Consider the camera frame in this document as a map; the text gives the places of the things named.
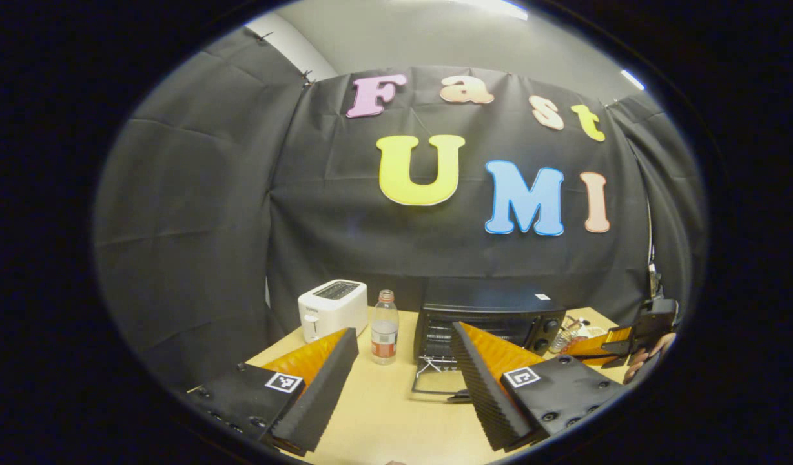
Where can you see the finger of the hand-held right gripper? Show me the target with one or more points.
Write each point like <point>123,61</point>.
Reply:
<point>600,343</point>

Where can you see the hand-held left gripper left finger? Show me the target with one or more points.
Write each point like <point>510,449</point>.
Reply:
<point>319,394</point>

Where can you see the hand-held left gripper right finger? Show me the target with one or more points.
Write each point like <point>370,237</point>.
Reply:
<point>487,394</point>

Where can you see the black electric oven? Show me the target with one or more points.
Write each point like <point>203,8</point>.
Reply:
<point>493,303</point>

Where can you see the white divided dish of beans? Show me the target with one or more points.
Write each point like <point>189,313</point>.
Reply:
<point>597,330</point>

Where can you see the white toaster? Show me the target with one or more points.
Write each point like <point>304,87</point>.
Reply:
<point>332,309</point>

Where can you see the plastic bottle with red label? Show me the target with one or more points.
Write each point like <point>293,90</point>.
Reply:
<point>385,332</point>

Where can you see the black backdrop cloth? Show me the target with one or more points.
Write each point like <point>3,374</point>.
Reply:
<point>241,213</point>

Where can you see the small ceiling light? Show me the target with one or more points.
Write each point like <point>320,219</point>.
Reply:
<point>632,79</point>

